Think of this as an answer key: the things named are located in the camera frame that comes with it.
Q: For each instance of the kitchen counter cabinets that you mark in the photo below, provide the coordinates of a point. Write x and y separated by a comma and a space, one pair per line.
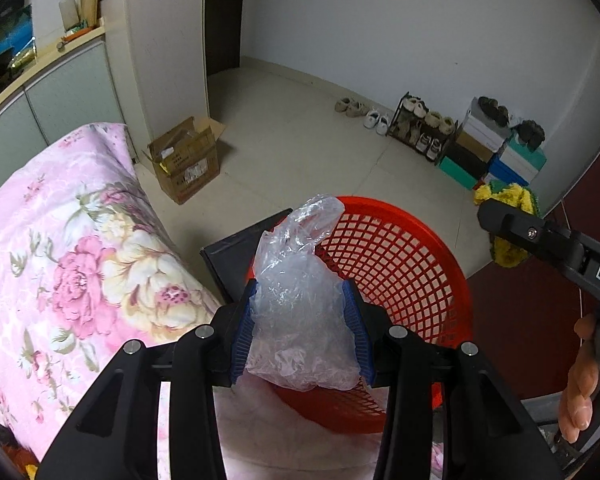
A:
61, 91

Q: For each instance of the pink floral tablecloth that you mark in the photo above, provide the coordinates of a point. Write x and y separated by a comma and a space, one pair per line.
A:
85, 265

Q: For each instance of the beige slippers pair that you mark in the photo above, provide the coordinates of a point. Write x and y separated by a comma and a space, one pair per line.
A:
351, 108

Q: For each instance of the green yellow scrubber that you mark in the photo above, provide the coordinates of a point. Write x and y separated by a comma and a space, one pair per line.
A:
501, 209

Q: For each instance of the black stool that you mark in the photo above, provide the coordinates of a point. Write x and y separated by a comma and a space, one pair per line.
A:
229, 260

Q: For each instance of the white shoes pair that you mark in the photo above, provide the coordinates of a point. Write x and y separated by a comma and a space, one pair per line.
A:
378, 122

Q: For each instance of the red plastic mesh basket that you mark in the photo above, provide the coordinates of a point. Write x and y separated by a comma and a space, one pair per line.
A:
402, 266

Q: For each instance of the stacked shoe boxes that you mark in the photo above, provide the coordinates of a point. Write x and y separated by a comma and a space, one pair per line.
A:
490, 145

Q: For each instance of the clear plastic bag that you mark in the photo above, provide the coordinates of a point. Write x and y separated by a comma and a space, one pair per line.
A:
300, 339

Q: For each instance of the cardboard box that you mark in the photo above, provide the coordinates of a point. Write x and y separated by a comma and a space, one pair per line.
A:
186, 158

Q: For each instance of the black shoe rack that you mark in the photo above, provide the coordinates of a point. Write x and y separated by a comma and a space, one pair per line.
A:
422, 129

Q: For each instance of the right hand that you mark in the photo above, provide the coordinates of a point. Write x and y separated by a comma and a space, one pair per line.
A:
575, 407

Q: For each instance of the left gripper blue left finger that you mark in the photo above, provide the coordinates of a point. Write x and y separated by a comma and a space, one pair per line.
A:
243, 335

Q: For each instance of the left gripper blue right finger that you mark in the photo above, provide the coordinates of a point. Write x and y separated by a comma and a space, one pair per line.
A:
353, 317

